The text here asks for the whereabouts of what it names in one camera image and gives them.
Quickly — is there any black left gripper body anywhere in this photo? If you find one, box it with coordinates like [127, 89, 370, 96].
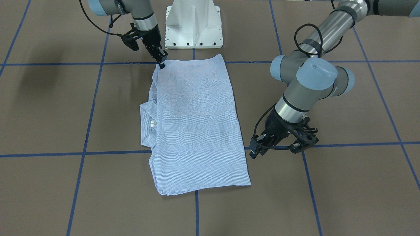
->
[262, 108, 297, 148]

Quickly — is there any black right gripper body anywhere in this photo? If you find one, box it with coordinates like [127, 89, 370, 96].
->
[140, 26, 163, 49]

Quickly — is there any blue striped button shirt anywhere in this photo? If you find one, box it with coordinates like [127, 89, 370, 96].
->
[139, 54, 251, 196]

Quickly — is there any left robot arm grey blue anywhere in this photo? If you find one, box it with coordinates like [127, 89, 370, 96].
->
[249, 0, 419, 159]

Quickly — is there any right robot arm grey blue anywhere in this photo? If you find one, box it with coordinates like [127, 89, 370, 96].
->
[79, 0, 168, 69]

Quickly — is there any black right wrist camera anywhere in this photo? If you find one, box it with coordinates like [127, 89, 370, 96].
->
[121, 22, 140, 51]

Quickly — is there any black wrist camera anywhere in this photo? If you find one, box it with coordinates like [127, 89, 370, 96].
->
[121, 22, 140, 51]
[288, 115, 319, 154]

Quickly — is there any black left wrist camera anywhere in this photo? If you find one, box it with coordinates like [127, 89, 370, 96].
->
[288, 115, 319, 154]

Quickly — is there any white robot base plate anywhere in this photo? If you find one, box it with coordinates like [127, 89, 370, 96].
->
[165, 0, 224, 49]

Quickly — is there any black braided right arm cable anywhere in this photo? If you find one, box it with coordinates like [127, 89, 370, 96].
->
[79, 0, 135, 36]

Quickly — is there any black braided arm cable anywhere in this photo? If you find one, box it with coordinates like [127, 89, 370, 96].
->
[253, 23, 345, 151]
[79, 0, 135, 36]

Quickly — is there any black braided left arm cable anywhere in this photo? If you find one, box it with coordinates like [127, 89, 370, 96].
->
[253, 23, 345, 151]

